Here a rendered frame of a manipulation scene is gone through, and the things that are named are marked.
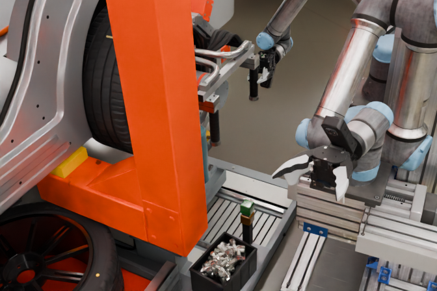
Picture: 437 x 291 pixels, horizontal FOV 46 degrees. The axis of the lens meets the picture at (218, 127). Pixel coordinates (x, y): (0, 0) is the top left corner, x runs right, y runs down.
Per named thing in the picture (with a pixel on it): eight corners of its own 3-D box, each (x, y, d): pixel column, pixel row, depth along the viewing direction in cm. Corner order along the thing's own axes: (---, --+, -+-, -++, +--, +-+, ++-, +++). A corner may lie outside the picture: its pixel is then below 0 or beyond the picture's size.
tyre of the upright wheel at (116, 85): (153, -37, 221) (50, 48, 180) (201, -29, 211) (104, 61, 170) (177, 86, 265) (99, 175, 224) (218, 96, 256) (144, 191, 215)
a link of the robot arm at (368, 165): (343, 155, 138) (347, 121, 131) (383, 171, 132) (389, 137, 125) (328, 171, 133) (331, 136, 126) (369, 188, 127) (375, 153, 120)
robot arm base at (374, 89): (404, 88, 208) (408, 66, 202) (398, 108, 197) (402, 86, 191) (365, 81, 213) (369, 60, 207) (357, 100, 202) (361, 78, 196)
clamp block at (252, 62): (239, 60, 215) (239, 49, 212) (259, 64, 211) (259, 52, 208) (234, 65, 212) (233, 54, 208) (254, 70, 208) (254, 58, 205)
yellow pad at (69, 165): (61, 148, 208) (58, 138, 205) (88, 157, 202) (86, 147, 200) (36, 168, 198) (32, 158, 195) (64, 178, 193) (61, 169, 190)
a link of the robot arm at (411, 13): (382, 143, 163) (413, -27, 131) (430, 161, 155) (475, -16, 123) (365, 163, 156) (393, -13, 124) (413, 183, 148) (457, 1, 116)
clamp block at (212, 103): (198, 101, 191) (198, 89, 188) (220, 106, 188) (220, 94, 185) (192, 108, 188) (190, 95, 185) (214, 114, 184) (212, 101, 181)
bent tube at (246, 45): (209, 38, 215) (208, 14, 209) (251, 47, 208) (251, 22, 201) (187, 56, 203) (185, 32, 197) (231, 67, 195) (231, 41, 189)
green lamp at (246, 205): (244, 206, 186) (244, 197, 183) (254, 209, 184) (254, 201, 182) (239, 213, 183) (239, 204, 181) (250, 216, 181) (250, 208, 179)
